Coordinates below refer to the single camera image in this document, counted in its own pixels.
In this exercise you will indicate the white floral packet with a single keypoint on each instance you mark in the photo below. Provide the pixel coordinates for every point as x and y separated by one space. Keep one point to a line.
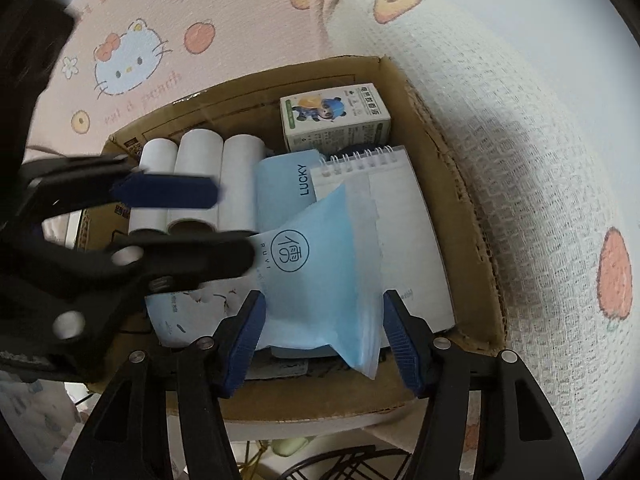
190 310

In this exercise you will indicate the light blue booklet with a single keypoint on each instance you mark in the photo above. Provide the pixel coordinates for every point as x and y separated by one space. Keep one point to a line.
280 185

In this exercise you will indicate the white paper roll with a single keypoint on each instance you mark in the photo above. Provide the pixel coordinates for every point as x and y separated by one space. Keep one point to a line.
242 160
200 152
157 157

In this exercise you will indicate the pale floral cloth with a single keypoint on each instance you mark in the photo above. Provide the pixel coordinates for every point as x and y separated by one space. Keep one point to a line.
35 410

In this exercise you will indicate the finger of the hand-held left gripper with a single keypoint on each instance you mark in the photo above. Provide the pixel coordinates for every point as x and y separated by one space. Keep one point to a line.
170 191
200 257

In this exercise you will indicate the brown cardboard box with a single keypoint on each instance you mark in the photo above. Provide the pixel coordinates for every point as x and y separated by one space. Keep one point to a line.
350 77

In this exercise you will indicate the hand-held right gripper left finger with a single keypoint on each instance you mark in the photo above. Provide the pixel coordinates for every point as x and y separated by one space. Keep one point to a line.
245 345

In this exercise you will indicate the light blue tissue pack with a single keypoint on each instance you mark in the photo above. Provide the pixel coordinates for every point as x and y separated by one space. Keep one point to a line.
310 280

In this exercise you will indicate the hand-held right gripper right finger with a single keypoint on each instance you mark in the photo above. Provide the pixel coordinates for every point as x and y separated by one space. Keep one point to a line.
405 345

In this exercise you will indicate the green cartoon print box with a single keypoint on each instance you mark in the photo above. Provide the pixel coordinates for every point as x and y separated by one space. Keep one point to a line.
335 125

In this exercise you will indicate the pale green object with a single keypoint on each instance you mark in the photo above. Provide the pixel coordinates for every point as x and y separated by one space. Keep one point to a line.
292 446

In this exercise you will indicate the pink printed blanket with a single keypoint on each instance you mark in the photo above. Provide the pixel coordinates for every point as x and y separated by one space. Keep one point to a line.
525 160

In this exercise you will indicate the white spiral notepad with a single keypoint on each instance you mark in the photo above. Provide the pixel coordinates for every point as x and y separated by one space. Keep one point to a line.
410 240

